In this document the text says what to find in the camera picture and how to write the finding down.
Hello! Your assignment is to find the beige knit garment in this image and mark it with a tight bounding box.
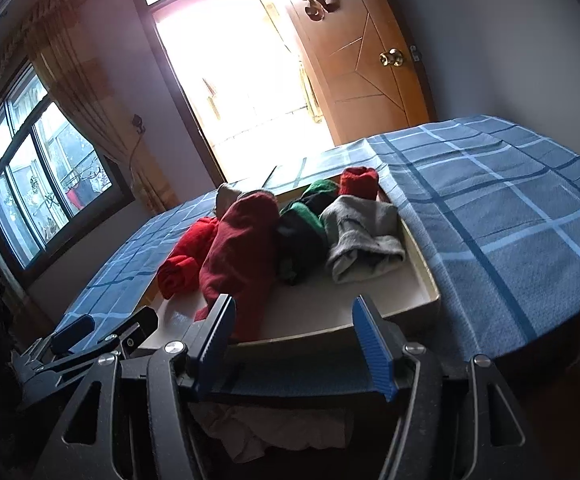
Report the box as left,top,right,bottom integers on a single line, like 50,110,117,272
214,183,243,220

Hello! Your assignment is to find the bright red garment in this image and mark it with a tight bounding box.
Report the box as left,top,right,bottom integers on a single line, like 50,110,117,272
156,217,219,300

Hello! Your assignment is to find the small red garment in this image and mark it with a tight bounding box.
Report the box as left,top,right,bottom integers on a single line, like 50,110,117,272
339,167,379,200

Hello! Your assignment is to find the wall curtain hook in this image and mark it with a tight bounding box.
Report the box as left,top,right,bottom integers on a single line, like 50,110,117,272
132,114,145,136

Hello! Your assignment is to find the window with dark frame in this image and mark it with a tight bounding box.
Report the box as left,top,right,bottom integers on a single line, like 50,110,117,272
0,61,134,284

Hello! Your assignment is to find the beige curtain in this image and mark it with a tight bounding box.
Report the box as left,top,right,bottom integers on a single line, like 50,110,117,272
0,0,180,214

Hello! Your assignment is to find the orange wooden door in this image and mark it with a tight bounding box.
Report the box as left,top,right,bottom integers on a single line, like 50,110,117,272
288,0,434,144

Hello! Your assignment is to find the pale pink crumpled garment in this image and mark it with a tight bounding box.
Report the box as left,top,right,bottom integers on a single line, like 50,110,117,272
188,402,354,463

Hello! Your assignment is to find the green and navy garment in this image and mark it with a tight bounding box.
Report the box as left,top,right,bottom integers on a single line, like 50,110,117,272
273,179,339,286

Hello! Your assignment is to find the brass door knob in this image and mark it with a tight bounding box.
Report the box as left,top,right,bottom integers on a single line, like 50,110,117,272
379,48,406,67

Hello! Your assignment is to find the light grey garment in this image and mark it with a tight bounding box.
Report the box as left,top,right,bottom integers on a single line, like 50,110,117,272
320,195,407,284

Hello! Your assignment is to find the dark red garment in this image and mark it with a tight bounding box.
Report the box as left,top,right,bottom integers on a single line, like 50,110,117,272
194,190,279,342

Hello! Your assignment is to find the blue plaid bed sheet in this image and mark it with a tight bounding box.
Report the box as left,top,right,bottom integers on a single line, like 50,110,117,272
51,114,580,396

